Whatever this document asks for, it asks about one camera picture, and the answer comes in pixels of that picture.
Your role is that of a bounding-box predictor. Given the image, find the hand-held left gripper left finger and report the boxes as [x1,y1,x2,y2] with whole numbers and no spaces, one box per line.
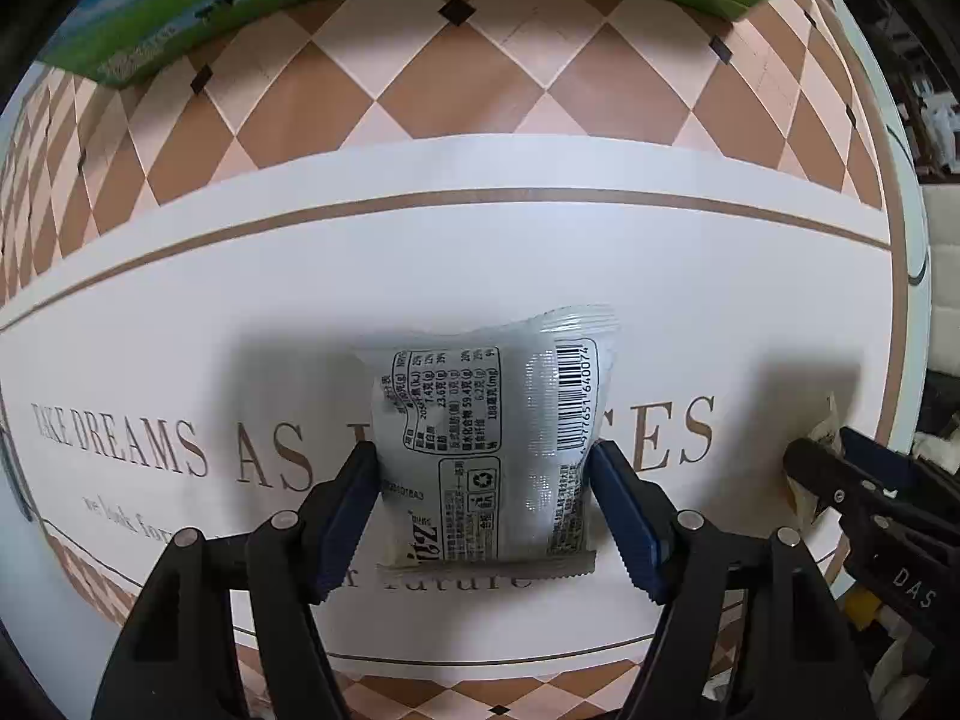
[90,441,380,720]

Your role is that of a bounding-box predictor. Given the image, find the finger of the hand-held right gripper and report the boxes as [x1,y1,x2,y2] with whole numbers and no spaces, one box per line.
[840,427,935,492]
[784,439,897,522]

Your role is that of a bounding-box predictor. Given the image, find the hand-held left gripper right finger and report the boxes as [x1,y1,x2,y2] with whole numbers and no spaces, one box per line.
[589,441,875,720]

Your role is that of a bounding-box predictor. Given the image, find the pale grey snack packet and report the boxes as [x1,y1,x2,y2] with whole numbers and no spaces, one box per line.
[352,305,622,582]

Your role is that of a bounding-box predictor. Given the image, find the white quilted chair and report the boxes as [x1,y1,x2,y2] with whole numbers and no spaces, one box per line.
[921,184,960,374]

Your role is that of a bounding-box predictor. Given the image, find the checkered printed table mat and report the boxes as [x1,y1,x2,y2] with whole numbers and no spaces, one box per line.
[0,0,912,720]

